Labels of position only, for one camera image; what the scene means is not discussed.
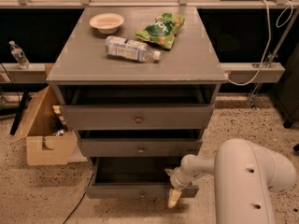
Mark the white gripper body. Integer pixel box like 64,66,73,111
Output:
170,167,197,189

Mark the grey bottom drawer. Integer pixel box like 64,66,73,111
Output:
83,156,200,200

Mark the grey drawer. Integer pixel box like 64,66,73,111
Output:
79,138,202,157
60,105,214,131
83,156,200,200

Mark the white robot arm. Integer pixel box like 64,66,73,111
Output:
165,139,297,224

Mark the grey drawer cabinet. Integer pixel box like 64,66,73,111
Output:
47,7,225,145

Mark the grey middle drawer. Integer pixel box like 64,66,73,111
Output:
79,138,202,157

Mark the grey top drawer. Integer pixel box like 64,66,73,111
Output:
60,105,214,131

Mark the open cardboard box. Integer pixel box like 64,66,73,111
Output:
11,86,77,166

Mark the metal stand pole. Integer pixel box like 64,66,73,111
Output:
246,7,299,109

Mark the clear plastic bottle lying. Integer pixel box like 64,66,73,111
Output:
105,35,161,63

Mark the dark cabinet at right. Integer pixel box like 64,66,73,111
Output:
275,44,299,128

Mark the green snack bag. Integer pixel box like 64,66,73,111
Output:
135,12,185,49

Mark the white paper bowl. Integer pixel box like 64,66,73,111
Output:
90,13,124,35

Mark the black table leg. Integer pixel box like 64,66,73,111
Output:
10,90,31,135

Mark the upright water bottle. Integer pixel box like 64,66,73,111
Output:
9,41,30,70

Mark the black floor cable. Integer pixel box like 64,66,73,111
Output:
62,191,88,224

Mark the white cable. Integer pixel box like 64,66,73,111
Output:
226,0,295,87

